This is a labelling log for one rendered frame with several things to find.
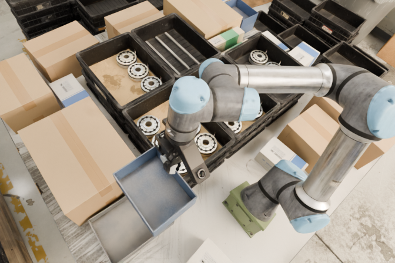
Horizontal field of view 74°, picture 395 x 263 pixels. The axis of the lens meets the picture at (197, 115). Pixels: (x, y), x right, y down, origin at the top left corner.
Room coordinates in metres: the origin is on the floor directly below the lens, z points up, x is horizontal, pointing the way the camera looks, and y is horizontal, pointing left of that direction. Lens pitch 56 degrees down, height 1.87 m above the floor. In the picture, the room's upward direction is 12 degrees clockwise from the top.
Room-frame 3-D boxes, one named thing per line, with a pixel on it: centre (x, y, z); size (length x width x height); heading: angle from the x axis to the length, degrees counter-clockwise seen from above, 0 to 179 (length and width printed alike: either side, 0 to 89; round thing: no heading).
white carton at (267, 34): (1.37, -0.36, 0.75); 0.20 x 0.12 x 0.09; 47
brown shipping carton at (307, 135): (0.71, -0.61, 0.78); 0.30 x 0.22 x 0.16; 48
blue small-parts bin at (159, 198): (0.23, 0.08, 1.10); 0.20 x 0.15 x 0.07; 50
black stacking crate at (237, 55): (1.03, -0.31, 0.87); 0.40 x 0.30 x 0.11; 51
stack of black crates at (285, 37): (1.86, -0.75, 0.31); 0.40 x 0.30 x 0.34; 49
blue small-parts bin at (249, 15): (1.59, -0.13, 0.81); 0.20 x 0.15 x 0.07; 50
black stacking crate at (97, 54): (0.82, 0.38, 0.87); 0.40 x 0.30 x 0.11; 51
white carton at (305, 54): (1.22, -0.51, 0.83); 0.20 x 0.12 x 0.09; 144
